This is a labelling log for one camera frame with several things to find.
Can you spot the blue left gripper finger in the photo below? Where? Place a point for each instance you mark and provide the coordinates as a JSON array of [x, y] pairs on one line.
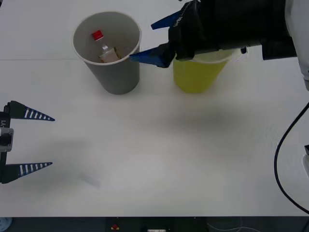
[[12, 172], [19, 111]]

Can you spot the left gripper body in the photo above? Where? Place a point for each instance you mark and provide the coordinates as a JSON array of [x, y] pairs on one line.
[[5, 119]]

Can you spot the clear bottle with red cap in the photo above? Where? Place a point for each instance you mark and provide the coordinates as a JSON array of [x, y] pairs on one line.
[[108, 55]]

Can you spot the red push button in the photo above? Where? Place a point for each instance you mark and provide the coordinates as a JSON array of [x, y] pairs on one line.
[[115, 227]]

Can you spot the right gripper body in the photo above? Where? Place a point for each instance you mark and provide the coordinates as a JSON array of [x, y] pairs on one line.
[[195, 29]]

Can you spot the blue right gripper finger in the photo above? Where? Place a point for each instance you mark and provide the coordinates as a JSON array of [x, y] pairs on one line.
[[169, 21], [154, 56]]

